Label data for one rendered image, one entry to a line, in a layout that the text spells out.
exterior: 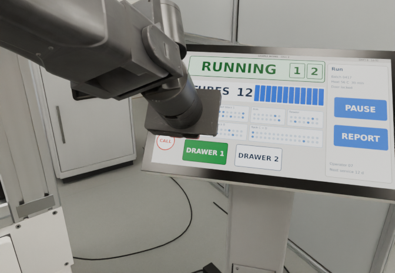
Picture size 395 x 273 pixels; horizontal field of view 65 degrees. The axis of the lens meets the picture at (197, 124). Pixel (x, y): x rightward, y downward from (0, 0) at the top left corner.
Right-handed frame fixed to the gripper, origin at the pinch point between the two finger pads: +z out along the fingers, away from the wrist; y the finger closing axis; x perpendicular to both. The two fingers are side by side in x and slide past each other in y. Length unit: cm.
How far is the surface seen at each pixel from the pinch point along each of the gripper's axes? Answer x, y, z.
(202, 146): -0.1, 0.8, 14.6
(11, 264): 26.1, 29.5, 3.5
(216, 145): -0.7, -2.1, 14.6
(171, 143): 0.0, 7.6, 14.5
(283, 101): -11.4, -15.1, 14.7
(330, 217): 8, -46, 112
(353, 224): 10, -54, 103
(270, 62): -20.4, -11.8, 14.7
